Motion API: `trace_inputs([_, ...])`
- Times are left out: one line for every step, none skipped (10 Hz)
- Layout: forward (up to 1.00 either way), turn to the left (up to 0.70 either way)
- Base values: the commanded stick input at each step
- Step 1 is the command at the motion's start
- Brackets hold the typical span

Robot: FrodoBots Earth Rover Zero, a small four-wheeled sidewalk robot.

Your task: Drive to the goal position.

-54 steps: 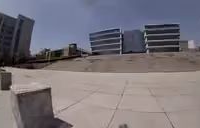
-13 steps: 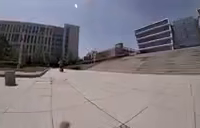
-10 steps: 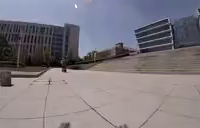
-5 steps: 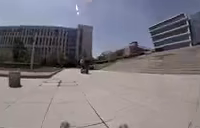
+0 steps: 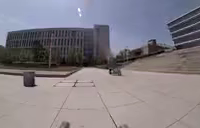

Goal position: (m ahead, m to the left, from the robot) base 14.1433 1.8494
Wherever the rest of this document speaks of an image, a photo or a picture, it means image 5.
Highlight small dark vehicle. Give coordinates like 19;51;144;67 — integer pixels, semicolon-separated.
108;67;123;77

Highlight dark round bin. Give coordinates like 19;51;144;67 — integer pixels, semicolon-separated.
23;71;36;88

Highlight row of trees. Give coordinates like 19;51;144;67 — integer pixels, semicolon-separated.
0;40;87;67

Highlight robot's own part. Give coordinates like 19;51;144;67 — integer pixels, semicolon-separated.
118;123;130;128
58;121;71;128

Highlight pale concrete slab plaza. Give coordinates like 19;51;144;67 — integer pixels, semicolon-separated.
0;66;200;128

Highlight low brown building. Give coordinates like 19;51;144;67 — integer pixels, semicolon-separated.
115;38;174;63

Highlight wide pale stone steps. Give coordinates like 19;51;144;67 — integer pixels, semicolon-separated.
121;44;200;76

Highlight low raised kerb bed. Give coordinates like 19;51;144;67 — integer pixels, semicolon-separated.
0;63;84;79

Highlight glass building with white bands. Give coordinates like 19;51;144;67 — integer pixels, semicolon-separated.
165;3;200;51

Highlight dark grey office building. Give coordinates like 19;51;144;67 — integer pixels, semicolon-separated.
5;23;111;66

